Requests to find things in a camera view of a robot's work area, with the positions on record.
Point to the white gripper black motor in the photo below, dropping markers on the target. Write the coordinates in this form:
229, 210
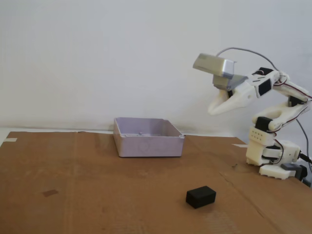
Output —
237, 99

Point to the black rectangular block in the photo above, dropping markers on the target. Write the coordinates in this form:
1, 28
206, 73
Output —
201, 197

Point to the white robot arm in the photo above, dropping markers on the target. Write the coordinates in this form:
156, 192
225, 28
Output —
275, 114

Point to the grey plastic box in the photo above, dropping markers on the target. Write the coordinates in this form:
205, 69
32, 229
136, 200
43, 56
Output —
148, 147

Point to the silver webcam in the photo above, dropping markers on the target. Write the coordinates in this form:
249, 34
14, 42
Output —
209, 65

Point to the white tape strip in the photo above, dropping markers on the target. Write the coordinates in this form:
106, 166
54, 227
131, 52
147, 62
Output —
239, 145

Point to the grey table clamp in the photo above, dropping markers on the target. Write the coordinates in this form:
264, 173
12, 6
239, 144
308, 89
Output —
291, 167

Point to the brown cardboard sheet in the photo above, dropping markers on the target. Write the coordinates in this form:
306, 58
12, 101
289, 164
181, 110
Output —
97, 195

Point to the pale masking tape piece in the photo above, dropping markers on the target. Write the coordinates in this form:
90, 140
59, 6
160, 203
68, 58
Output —
11, 140

